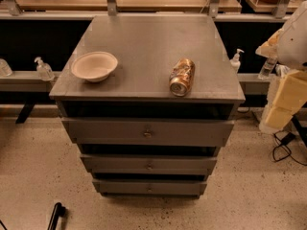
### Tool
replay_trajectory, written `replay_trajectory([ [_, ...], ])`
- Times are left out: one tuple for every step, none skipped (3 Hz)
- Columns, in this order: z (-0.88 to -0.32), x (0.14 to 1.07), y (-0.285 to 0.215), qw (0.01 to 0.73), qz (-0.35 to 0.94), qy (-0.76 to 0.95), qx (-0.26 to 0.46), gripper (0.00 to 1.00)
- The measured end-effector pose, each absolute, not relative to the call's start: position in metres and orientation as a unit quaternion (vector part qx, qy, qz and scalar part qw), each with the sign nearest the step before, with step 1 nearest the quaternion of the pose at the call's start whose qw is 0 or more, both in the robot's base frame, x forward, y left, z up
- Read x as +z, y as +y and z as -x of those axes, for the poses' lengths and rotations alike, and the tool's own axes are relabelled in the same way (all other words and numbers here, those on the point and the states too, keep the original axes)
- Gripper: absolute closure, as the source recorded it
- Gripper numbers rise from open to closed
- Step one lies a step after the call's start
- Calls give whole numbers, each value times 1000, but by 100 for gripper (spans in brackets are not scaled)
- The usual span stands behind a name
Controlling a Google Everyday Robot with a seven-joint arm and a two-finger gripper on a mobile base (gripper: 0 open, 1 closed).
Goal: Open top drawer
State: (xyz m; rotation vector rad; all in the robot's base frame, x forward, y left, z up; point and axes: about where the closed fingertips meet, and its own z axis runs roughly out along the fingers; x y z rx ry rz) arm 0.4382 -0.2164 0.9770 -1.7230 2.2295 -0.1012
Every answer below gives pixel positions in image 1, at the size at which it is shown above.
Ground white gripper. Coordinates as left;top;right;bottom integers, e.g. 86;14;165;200
255;29;307;129

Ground grey top drawer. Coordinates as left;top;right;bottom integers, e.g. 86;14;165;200
61;118;234;147

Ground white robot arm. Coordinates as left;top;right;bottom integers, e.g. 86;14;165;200
256;1;307;133

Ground grey drawer cabinet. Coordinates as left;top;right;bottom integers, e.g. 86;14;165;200
48;14;247;199

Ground grey bottom drawer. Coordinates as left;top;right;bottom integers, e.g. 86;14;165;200
92;179;207;196

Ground clear water bottle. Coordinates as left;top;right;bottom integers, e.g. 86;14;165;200
258;57;277;80

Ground white sanitizer pump bottle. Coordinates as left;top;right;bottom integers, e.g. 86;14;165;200
230;49;243;72

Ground crushed orange soda can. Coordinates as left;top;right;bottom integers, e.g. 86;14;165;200
169;58;196;97

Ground wooden desk top right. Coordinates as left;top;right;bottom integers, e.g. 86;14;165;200
238;0;306;13

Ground wooden desk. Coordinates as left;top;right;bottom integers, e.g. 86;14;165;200
238;0;306;13
16;0;209;12

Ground wooden desk top left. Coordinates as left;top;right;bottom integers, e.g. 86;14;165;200
16;0;209;12

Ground white paper bowl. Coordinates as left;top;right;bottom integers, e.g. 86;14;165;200
71;52;118;82

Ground clear sanitizer pump bottle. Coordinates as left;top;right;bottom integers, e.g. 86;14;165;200
35;57;55;81

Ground black object at bottom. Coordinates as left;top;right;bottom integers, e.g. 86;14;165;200
47;202;66;230

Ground black cable on floor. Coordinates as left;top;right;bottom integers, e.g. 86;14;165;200
272;129;307;167

